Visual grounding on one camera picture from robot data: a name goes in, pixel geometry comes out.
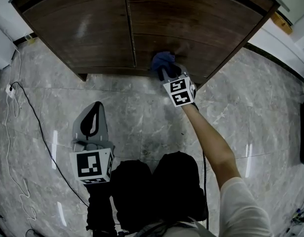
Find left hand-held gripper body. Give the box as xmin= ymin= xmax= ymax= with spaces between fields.
xmin=69 ymin=139 xmax=116 ymax=185

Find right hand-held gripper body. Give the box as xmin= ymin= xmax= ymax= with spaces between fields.
xmin=163 ymin=74 xmax=197 ymax=108

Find blue cloth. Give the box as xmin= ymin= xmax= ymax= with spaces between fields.
xmin=149 ymin=50 xmax=177 ymax=80

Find person's left forearm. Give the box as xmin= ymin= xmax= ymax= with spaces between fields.
xmin=85 ymin=181 xmax=118 ymax=237

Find person's right forearm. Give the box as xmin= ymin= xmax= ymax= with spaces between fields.
xmin=182 ymin=103 xmax=242 ymax=190

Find white power strip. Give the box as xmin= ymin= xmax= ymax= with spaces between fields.
xmin=5 ymin=83 xmax=17 ymax=96

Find black trousers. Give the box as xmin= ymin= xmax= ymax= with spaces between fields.
xmin=109 ymin=151 xmax=208 ymax=227

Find white raised ledge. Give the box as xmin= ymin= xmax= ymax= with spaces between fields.
xmin=248 ymin=18 xmax=304 ymax=84

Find white water dispenser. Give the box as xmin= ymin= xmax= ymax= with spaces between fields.
xmin=0 ymin=21 xmax=17 ymax=71

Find white printed t-shirt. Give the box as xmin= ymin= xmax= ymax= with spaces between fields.
xmin=131 ymin=176 xmax=274 ymax=237

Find black floor cable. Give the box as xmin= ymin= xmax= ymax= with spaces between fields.
xmin=9 ymin=81 xmax=90 ymax=209

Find white cable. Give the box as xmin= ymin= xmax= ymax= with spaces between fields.
xmin=4 ymin=32 xmax=38 ymax=222

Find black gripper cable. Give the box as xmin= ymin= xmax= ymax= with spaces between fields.
xmin=202 ymin=150 xmax=211 ymax=230

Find small device with wires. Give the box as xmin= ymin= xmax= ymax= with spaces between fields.
xmin=290 ymin=206 xmax=304 ymax=226

